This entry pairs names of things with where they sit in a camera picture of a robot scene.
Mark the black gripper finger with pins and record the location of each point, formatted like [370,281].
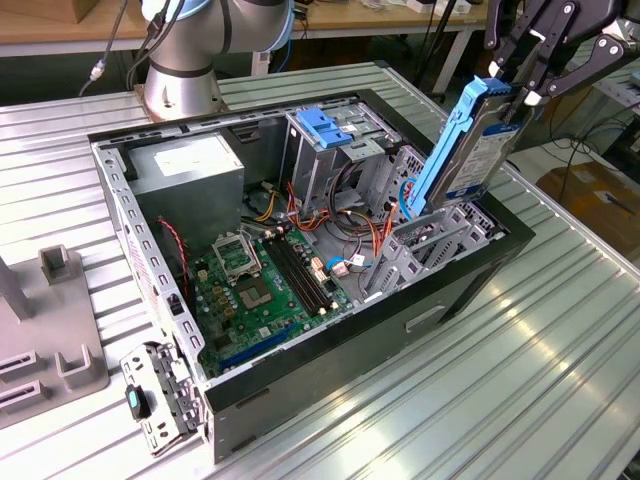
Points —
[512,25]
[590,60]

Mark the hard disk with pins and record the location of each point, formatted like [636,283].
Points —
[475,160]

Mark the silver disk bay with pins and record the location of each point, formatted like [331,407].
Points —
[425,250]

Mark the metal slat side table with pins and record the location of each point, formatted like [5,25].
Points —
[625,87]

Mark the large cardboard box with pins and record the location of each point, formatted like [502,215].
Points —
[590,195]

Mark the blue drive cage latch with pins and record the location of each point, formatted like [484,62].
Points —
[320,127]

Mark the silver drive cage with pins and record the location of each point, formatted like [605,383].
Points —
[312,170]

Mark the black RAM slot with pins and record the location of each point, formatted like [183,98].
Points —
[304,271]
[299,274]
[310,267]
[294,277]

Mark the grey power supply unit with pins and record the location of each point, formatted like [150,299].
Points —
[190,200]

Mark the black open PC case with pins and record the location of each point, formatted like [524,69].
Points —
[350,360]

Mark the CPU socket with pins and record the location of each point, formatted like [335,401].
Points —
[255,295]

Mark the green motherboard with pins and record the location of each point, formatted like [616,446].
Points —
[270,320]

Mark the black case fan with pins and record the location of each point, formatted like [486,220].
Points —
[170,255]

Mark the blue expansion slot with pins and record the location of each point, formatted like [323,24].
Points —
[255,348]

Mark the black teal latch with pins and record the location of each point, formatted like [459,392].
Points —
[134,402]

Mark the grey parts rack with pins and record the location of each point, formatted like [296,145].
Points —
[50,325]

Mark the silver card retention bracket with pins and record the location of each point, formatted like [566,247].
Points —
[157,435]

